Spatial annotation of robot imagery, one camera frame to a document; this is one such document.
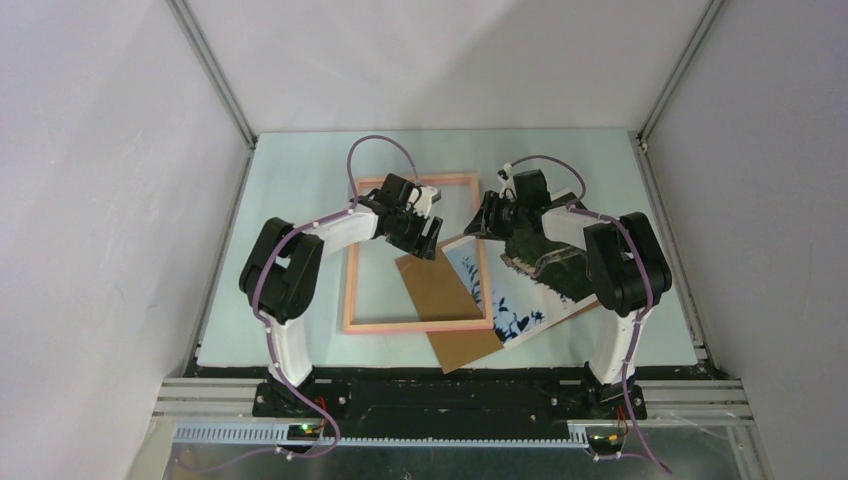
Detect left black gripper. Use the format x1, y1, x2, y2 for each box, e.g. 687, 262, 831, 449
387, 205, 442, 261

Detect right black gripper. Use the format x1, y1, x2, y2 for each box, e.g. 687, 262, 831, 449
464, 190, 528, 241

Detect clear acrylic sheet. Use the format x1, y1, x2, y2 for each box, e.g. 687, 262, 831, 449
357, 185, 482, 325

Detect pink wooden photo frame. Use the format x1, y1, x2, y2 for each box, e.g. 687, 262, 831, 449
343, 173, 496, 336

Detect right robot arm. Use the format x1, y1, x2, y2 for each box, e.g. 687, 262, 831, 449
463, 167, 672, 418

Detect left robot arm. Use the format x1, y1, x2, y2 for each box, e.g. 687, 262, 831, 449
239, 174, 442, 417

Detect Great Wall photo print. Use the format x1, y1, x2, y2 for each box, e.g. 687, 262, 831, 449
442, 237, 599, 349

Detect brown cardboard backing board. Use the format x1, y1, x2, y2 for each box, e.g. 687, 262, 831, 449
395, 237, 593, 373

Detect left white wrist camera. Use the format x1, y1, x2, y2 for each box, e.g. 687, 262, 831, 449
407, 185, 441, 217

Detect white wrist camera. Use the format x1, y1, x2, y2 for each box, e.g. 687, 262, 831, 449
407, 185, 441, 217
497, 163, 515, 197

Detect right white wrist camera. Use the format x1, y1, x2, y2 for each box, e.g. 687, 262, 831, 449
497, 163, 515, 197

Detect right aluminium corner post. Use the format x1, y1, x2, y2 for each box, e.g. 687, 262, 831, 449
637, 0, 727, 144

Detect aluminium corner post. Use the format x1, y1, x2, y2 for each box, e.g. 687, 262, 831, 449
637, 0, 727, 144
166, 0, 258, 150

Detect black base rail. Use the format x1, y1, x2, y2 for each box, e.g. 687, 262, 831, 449
252, 367, 647, 441

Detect left aluminium corner post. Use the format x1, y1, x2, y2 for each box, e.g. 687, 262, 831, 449
166, 0, 258, 150

